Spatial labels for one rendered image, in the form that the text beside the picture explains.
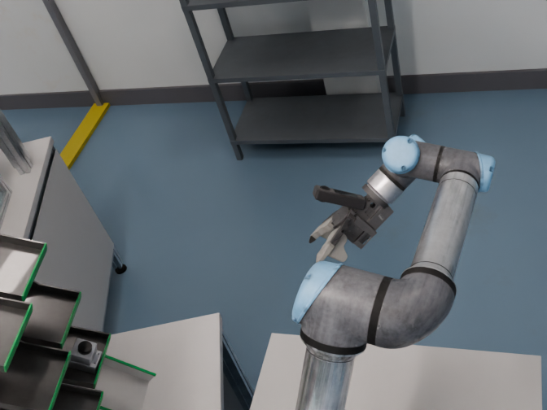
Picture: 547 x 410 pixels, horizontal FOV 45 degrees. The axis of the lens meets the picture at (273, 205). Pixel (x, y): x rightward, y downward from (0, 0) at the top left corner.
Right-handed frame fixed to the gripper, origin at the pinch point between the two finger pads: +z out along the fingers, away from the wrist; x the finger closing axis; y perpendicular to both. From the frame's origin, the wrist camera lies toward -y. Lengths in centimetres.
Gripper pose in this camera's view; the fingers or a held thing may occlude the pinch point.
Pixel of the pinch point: (309, 251)
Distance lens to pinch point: 153.1
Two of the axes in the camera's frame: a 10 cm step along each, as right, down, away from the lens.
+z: -6.7, 7.2, 1.7
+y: 7.4, 6.3, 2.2
